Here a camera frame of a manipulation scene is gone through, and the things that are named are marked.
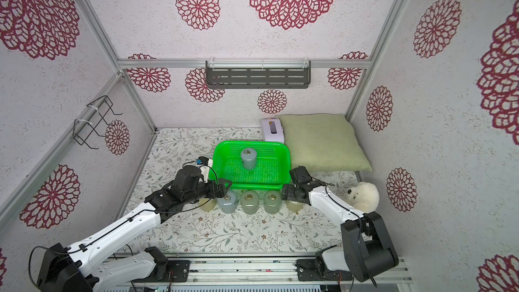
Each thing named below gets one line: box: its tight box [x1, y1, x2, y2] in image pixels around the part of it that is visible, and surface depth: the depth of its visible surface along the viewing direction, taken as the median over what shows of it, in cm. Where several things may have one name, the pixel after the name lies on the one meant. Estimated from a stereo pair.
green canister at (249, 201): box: [240, 189, 260, 215], surface depth 85 cm
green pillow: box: [275, 113, 374, 173], surface depth 99 cm
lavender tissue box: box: [260, 117, 285, 144], surface depth 108 cm
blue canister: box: [240, 147, 257, 170], surface depth 100 cm
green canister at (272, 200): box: [263, 189, 283, 215], surface depth 85 cm
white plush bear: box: [347, 181, 380, 214], surface depth 74 cm
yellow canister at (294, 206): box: [285, 200, 304, 213], surface depth 86 cm
